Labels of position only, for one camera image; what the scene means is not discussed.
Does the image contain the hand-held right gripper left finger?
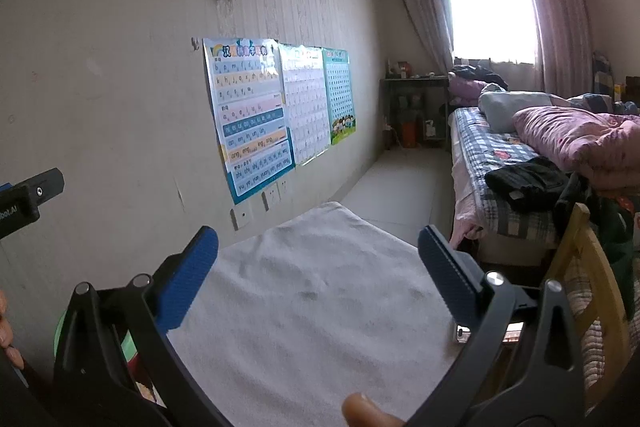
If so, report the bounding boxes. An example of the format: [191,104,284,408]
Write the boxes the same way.
[30,226,231,427]

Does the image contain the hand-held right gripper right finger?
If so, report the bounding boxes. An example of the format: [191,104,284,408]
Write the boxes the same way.
[405,226,586,427]

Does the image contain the green rimmed red bin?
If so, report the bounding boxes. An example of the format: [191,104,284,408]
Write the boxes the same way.
[54,313,168,408]

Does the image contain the person's left hand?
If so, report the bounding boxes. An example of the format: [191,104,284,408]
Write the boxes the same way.
[0,292,26,370]

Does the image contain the person's right hand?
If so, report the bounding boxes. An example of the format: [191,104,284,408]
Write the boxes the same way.
[342,393,407,427]

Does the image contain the white towel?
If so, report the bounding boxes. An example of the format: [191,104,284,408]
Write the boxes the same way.
[165,202,476,427]

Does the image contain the black clothes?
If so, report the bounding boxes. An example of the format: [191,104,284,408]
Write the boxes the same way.
[485,156,571,214]

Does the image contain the wooden chair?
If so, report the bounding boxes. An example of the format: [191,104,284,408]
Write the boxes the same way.
[542,202,632,408]

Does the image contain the bed with plaid sheet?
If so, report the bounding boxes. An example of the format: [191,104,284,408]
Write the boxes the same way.
[447,106,576,254]

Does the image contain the dark green clothing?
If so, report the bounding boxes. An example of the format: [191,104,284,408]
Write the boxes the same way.
[552,177,640,310]

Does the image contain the light blue pillow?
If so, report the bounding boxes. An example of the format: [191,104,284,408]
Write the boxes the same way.
[477,89,556,132]

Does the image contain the purple clothes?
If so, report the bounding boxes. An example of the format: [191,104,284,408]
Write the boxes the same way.
[447,74,489,105]

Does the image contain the pink quilt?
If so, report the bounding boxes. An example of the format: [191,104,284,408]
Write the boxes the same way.
[512,106,640,188]

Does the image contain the dark metal shelf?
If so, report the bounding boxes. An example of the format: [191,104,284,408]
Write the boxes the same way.
[380,74,451,152]

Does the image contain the dark jacket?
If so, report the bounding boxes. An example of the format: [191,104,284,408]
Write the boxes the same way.
[450,64,509,90]

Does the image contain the blue grey blanket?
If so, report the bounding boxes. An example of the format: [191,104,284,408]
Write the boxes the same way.
[565,93,640,116]

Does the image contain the striped fabric bundle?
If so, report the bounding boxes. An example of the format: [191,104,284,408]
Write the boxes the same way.
[592,52,614,100]

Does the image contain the pink sheer curtain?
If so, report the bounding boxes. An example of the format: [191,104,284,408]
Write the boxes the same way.
[382,0,456,68]
[517,0,588,98]

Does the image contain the bright window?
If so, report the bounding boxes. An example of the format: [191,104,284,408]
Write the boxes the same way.
[440,0,541,62]

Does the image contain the blue bordered wall poster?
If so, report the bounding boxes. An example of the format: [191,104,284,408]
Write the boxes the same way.
[202,38,296,205]

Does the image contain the white chart wall poster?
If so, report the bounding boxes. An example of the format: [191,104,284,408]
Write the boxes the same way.
[277,43,331,166]

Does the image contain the green chart wall poster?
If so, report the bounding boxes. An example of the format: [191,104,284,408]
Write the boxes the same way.
[321,48,358,145]

